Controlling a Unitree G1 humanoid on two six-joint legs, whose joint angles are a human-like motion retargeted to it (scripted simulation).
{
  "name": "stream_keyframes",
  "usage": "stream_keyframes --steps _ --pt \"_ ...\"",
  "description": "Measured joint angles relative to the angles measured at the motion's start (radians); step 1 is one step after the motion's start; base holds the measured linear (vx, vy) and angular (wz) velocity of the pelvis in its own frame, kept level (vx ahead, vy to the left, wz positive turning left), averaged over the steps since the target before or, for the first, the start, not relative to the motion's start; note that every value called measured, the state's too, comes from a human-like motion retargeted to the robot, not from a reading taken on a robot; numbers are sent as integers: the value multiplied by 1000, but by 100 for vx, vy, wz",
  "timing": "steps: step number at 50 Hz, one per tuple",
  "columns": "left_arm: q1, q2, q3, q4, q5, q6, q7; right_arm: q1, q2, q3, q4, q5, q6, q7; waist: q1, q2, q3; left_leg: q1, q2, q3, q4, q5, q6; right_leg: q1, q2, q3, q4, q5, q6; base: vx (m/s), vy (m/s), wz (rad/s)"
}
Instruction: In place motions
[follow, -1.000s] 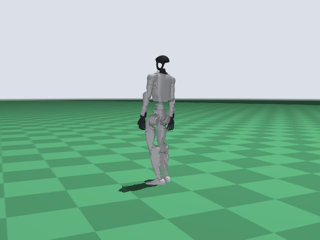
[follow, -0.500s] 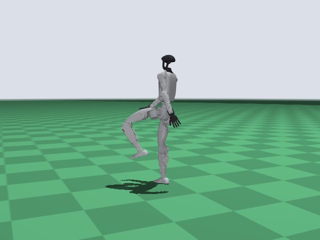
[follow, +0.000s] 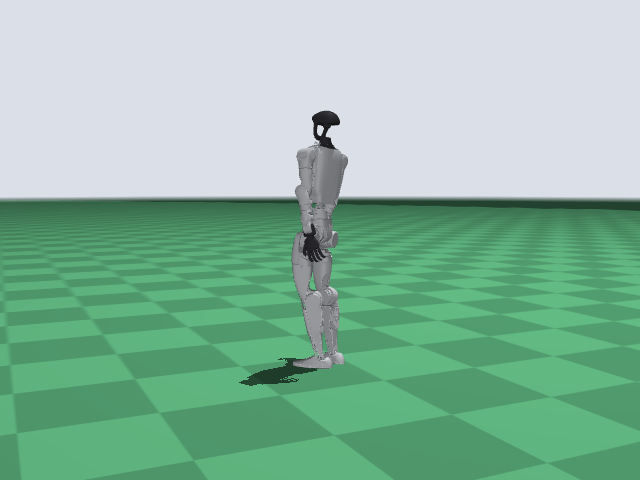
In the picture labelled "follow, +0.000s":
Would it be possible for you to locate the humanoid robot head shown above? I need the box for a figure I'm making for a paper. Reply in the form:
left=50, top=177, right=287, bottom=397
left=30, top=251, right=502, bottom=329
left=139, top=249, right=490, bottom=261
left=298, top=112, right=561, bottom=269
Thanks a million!
left=312, top=111, right=340, bottom=150

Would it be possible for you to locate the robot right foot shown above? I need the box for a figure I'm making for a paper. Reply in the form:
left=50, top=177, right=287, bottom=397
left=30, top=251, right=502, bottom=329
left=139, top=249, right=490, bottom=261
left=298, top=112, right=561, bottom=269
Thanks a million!
left=318, top=351, right=345, bottom=364

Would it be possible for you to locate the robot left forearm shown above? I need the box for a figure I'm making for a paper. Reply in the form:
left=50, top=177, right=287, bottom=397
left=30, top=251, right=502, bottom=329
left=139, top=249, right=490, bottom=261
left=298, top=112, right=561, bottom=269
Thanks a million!
left=295, top=185, right=315, bottom=234

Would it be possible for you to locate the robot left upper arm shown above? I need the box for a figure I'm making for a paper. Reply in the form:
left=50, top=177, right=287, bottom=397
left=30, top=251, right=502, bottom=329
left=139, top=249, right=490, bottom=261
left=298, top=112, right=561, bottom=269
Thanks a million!
left=295, top=148, right=316, bottom=197

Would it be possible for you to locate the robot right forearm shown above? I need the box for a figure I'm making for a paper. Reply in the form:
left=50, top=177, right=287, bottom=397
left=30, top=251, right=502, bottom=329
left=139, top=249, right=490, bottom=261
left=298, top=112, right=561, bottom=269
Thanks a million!
left=323, top=198, right=338, bottom=219

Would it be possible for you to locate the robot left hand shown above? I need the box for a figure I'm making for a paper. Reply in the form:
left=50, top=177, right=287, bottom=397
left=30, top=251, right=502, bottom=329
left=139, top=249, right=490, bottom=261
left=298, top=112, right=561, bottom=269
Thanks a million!
left=302, top=223, right=326, bottom=262

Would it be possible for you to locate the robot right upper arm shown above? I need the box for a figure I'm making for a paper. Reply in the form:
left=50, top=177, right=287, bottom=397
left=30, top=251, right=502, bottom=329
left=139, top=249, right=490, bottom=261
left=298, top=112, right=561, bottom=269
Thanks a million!
left=336, top=154, right=348, bottom=199

